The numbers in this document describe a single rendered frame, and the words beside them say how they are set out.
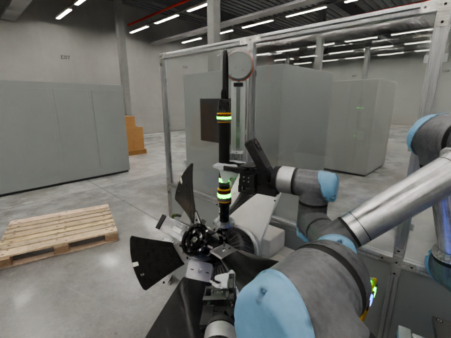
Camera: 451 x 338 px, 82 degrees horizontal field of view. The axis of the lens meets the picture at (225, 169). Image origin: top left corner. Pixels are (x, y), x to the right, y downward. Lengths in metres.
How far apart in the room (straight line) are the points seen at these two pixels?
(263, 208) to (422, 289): 0.78
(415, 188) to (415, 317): 1.03
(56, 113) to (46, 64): 7.01
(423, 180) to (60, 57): 13.05
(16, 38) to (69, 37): 1.80
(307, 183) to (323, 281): 0.38
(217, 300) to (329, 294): 0.43
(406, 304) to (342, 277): 1.22
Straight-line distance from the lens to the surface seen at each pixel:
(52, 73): 13.09
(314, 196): 0.70
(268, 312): 0.31
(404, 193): 0.65
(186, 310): 0.98
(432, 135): 0.81
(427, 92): 1.30
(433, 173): 0.68
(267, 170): 0.74
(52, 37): 13.32
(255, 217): 1.19
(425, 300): 1.56
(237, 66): 1.49
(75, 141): 6.30
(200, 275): 0.99
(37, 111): 6.13
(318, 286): 0.34
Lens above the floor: 1.69
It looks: 15 degrees down
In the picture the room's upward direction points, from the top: straight up
